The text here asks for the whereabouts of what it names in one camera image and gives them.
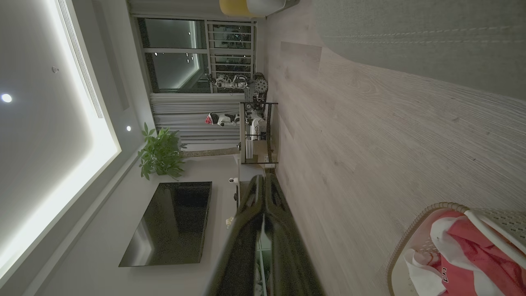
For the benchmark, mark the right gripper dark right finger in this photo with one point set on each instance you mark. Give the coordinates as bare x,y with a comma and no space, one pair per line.
287,255

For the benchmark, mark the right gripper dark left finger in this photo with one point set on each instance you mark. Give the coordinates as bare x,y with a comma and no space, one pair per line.
238,246

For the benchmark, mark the red white basketball jersey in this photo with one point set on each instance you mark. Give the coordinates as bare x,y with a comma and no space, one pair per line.
456,281

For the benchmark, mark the red white-striped shorts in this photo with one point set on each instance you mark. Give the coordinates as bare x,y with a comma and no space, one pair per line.
481,246

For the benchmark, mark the grey fabric sofa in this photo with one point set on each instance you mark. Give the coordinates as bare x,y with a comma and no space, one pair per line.
431,37

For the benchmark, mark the black flat television screen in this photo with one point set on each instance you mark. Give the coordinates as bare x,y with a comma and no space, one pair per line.
172,222

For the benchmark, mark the green leafy potted plant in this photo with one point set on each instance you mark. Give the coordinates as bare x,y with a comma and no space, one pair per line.
162,154

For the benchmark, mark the white robot with red head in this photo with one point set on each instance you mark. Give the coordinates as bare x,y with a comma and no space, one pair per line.
222,119

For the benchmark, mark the grey pleated curtain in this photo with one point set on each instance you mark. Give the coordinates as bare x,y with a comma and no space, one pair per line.
185,119

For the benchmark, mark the white robot by window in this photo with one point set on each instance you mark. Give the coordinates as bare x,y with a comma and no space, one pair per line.
230,81

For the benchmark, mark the large glass window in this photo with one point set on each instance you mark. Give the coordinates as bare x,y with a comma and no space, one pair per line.
176,53

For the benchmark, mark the white perforated laundry basket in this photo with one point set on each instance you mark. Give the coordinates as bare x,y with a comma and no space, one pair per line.
505,222

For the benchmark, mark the yellow round seat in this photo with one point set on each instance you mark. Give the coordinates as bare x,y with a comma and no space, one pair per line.
232,7

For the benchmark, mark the black frame table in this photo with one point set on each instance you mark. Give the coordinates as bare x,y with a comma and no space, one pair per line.
269,131

